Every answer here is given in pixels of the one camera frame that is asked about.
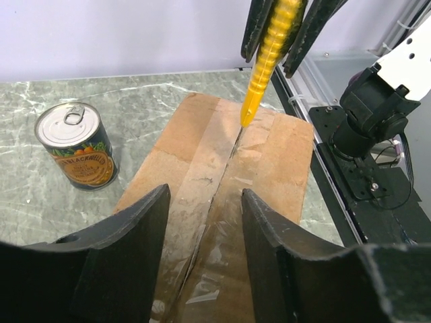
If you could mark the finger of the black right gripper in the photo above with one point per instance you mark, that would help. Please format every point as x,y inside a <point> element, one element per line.
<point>258,15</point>
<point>319,13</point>

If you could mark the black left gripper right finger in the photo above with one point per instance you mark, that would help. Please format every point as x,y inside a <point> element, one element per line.
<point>296,276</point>

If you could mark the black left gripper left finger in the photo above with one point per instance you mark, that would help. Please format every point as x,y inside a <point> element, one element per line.
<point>106,272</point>

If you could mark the yellow utility knife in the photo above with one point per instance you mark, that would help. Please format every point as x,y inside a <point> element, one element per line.
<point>278,35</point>

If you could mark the brown cardboard express box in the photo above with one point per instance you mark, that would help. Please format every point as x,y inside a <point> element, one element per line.
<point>207,160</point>

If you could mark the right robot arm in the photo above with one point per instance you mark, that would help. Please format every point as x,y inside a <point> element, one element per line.
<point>378,100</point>

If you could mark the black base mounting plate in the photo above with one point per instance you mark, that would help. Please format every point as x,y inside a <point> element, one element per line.
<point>363,188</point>

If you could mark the orange label tin can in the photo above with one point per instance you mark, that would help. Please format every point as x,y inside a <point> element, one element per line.
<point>74,136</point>

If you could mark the aluminium rail frame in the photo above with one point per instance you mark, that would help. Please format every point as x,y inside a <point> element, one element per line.
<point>319,81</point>

